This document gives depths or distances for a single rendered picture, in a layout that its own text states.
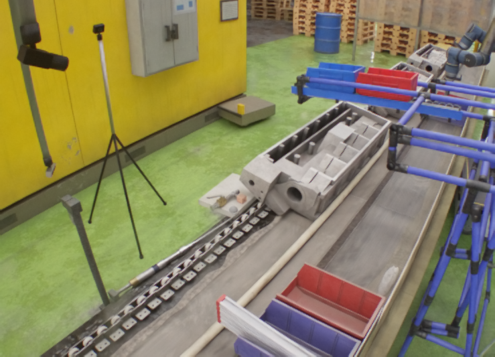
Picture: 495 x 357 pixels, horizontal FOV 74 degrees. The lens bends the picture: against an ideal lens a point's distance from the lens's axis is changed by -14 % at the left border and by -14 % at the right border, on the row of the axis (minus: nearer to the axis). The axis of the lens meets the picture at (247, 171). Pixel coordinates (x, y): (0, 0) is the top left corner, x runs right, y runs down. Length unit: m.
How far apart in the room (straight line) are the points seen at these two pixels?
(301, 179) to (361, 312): 0.69
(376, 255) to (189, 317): 0.83
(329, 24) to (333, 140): 6.48
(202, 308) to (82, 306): 1.29
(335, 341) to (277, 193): 0.85
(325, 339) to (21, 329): 1.93
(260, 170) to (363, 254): 0.60
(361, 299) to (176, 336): 0.65
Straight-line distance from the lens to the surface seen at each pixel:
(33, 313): 2.66
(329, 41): 8.52
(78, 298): 2.62
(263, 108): 4.58
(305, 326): 1.24
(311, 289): 1.44
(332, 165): 1.89
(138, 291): 1.48
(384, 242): 1.76
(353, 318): 1.42
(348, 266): 1.60
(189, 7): 3.78
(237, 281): 1.50
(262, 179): 1.73
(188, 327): 1.37
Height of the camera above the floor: 1.85
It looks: 31 degrees down
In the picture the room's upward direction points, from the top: straight up
